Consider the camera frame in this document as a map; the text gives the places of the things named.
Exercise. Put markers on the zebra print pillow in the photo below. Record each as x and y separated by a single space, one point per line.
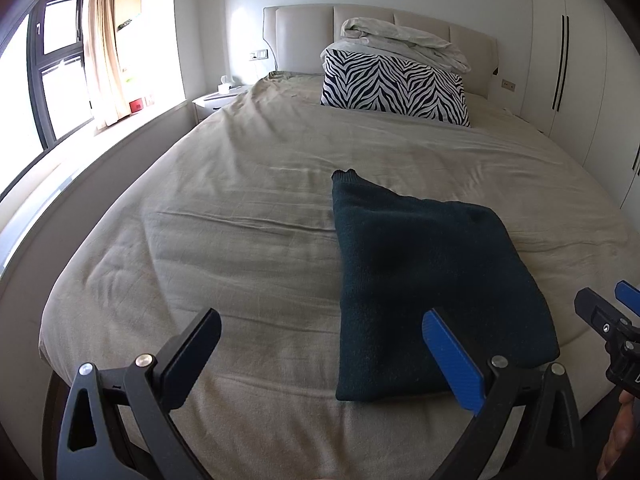
390 82

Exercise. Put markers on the white tissue box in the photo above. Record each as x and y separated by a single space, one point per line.
226 86

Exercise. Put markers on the bed with beige cover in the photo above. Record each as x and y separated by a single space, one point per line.
225 210

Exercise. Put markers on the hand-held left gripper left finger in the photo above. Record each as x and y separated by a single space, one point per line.
192 350

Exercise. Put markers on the white wardrobe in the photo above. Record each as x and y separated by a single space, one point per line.
585 60

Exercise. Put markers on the beige padded headboard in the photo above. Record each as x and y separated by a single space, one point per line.
300 35

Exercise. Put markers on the red box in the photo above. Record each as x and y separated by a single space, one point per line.
136 105

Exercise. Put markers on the beige wall socket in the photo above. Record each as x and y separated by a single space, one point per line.
509 84

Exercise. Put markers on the folded white duvet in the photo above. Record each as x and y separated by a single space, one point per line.
400 35

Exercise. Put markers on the person's right hand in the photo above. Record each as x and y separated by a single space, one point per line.
625 430

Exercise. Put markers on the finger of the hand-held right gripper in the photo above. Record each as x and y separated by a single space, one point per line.
630 296
602 315

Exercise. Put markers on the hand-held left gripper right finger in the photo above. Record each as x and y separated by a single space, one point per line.
450 355

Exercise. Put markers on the white wall switch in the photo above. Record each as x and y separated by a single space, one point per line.
258 54

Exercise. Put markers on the white nightstand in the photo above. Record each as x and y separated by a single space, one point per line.
215 102

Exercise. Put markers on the beige curtain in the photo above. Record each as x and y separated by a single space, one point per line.
102 60

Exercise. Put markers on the black framed window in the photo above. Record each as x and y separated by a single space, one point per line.
55 85

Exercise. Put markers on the dark teal knit sweater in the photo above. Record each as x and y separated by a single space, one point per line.
425 270

